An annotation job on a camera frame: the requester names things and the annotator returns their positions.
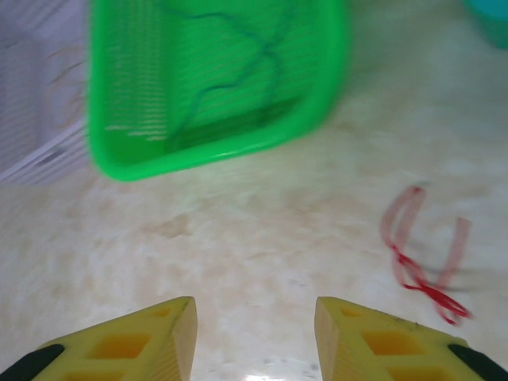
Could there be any teal plastic basket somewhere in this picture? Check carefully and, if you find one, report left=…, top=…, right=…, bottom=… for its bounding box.
left=464, top=0, right=508, bottom=51

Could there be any green plastic basket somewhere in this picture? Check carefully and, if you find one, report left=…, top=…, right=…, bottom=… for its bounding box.
left=86, top=0, right=352, bottom=183

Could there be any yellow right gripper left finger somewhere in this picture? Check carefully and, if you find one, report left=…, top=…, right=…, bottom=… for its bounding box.
left=0, top=295, right=198, bottom=381

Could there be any bundle of coloured wires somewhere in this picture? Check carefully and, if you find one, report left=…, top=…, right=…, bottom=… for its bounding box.
left=379, top=184, right=473, bottom=325

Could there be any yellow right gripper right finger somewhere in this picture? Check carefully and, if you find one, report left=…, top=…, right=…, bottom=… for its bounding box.
left=315, top=296, right=508, bottom=381

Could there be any purple plastic basket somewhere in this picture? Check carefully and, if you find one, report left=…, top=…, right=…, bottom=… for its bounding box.
left=0, top=0, right=94, bottom=186

